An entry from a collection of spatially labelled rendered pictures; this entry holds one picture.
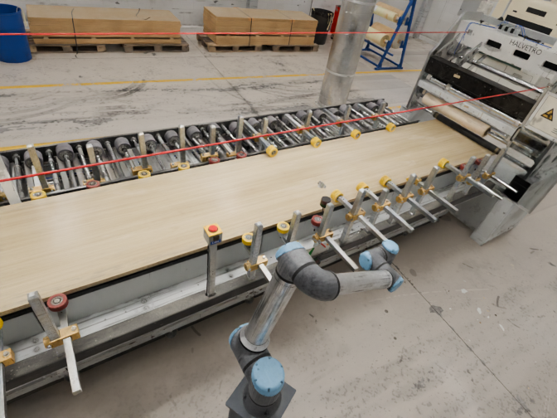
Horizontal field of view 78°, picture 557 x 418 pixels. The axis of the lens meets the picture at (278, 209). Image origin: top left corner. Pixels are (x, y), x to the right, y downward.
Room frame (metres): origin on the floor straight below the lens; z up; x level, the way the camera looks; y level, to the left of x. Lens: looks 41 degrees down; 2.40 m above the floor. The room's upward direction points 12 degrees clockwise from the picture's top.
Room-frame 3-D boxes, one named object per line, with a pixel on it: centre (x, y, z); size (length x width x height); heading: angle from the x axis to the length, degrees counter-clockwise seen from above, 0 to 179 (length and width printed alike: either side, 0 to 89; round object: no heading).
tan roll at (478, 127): (3.53, -1.78, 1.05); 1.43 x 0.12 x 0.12; 39
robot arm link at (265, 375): (0.68, -0.10, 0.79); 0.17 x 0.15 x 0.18; 38
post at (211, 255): (1.13, 0.29, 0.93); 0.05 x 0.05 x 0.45; 39
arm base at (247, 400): (0.68, -0.11, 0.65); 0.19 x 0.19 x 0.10
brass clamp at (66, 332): (0.67, 0.84, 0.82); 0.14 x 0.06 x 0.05; 129
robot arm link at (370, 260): (1.22, -0.53, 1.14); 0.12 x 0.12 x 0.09; 38
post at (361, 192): (1.77, -0.50, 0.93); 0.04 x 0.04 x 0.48; 39
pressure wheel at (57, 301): (0.79, 0.91, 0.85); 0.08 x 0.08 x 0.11
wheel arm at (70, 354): (0.64, 0.79, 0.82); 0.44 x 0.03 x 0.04; 39
